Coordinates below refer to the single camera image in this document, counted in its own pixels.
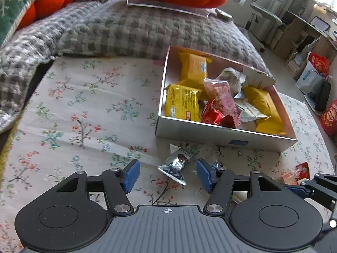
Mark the black object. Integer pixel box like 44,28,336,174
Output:
314,80,332,112

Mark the white blue shopping bag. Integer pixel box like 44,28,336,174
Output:
296,61,327,95

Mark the pink snack packet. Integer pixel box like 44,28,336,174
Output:
203,78,241,127

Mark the red orange snack packet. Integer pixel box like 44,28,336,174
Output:
279,171,302,186

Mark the white office chair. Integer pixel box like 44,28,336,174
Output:
234,0,284,52

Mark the red yellow bag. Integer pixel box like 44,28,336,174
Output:
320,99,337,137

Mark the laptop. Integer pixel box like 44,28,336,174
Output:
309,16,331,32

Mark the small grey object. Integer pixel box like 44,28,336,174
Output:
216,8,233,21

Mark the beige packet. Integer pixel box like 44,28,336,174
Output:
242,66,276,88

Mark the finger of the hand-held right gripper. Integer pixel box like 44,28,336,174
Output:
286,173,337,213

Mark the yellow snack packet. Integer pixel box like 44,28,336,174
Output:
178,52,213,93
164,84,203,122
242,86,287,136

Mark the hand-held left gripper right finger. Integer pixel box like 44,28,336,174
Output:
196,158,298,214

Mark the green snowflake pillow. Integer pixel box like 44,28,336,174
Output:
0,0,58,47

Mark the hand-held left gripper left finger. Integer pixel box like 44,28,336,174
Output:
39,159,141,216

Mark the pink-lined cardboard box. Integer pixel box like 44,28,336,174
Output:
155,45,298,152

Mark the red shopping bag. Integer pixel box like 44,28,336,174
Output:
308,53,331,77

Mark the grey checked blanket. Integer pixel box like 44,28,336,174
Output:
0,0,271,135

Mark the silver snack packet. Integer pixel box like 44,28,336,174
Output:
157,144,201,186

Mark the wooden desk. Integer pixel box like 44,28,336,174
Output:
274,11,337,61

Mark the floral tablecloth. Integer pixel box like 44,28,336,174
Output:
0,57,335,253

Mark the white flat board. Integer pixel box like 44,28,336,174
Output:
122,0,219,17

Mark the small orange pumpkin cushion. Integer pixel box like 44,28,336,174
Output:
16,0,77,30

